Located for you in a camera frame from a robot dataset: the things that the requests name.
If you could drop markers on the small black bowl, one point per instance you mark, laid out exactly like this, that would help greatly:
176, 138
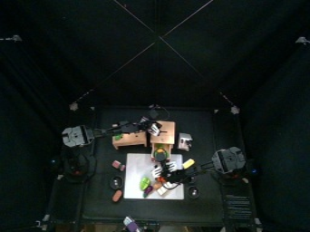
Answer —
192, 191
116, 182

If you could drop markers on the dark round toy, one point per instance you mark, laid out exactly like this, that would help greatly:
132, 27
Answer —
160, 156

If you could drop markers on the purple toy eggplant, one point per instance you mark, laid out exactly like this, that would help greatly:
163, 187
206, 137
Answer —
147, 191

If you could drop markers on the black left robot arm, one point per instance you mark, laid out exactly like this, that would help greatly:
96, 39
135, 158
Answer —
80, 136

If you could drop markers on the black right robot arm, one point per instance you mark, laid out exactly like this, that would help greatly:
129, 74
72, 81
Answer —
227, 160

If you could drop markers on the white text label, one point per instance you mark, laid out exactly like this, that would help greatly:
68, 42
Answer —
234, 207

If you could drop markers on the small green toy piece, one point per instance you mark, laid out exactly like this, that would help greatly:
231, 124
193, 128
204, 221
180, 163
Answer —
117, 137

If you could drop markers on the purple white box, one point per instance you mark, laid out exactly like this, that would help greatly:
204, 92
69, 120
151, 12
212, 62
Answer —
131, 224

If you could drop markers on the light wooden toy cabinet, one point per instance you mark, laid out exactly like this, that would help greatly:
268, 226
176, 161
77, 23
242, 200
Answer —
131, 139

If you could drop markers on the grey white toy appliance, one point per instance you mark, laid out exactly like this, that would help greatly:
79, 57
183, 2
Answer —
184, 141

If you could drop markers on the red-fronted drawer with wooden knob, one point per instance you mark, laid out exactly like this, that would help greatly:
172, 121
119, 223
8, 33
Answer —
152, 154

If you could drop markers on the yellow toy block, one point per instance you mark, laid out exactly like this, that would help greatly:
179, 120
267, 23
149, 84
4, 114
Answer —
187, 163

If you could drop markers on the salmon oval toy food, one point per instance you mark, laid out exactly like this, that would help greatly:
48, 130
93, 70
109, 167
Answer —
116, 195

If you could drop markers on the light wooden drawer cabinet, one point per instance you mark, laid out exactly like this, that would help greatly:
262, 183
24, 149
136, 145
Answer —
163, 133

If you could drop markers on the orange red toy food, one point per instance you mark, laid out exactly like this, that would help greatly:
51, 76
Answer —
157, 182

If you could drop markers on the pink toy piece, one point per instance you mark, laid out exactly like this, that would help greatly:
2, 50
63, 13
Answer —
117, 165

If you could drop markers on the bright green toy food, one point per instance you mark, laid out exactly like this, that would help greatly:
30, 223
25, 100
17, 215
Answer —
144, 183

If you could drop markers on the grey frame clamp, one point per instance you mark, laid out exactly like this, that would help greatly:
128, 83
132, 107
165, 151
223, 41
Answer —
234, 109
73, 106
302, 40
16, 38

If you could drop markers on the white rectangular mat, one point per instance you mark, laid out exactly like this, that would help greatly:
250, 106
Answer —
136, 169

